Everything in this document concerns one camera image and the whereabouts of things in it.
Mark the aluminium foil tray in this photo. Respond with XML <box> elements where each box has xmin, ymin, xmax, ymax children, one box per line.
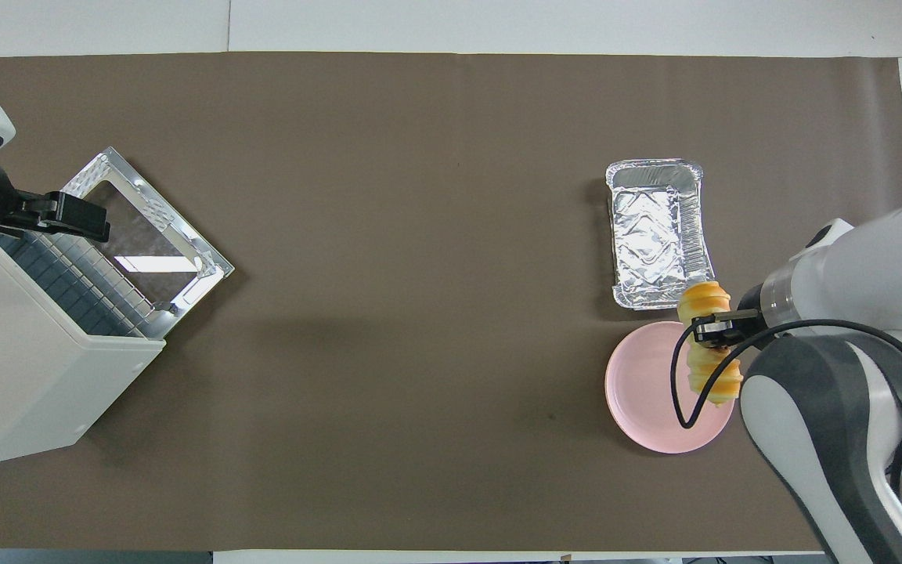
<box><xmin>605</xmin><ymin>158</ymin><xmax>716</xmax><ymax>311</ymax></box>

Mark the glass oven door, metal frame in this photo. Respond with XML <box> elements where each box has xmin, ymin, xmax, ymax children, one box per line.
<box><xmin>54</xmin><ymin>146</ymin><xmax>235</xmax><ymax>339</ymax></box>

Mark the white toaster oven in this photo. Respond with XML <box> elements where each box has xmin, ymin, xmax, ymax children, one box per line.
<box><xmin>0</xmin><ymin>227</ymin><xmax>166</xmax><ymax>468</ymax></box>

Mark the oven wire rack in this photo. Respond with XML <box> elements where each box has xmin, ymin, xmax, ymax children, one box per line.
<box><xmin>0</xmin><ymin>231</ymin><xmax>178</xmax><ymax>339</ymax></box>

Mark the brown paper table mat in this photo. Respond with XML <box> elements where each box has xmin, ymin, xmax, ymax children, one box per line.
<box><xmin>0</xmin><ymin>52</ymin><xmax>902</xmax><ymax>551</ymax></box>

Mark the yellow ridged bread loaf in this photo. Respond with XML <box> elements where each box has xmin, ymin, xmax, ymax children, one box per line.
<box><xmin>676</xmin><ymin>282</ymin><xmax>744</xmax><ymax>405</ymax></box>

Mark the pink round plate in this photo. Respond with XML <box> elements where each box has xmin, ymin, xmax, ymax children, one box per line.
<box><xmin>604</xmin><ymin>321</ymin><xmax>737</xmax><ymax>454</ymax></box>

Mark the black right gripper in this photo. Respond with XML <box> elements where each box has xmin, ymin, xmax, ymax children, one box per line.
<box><xmin>691</xmin><ymin>309</ymin><xmax>765</xmax><ymax>345</ymax></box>

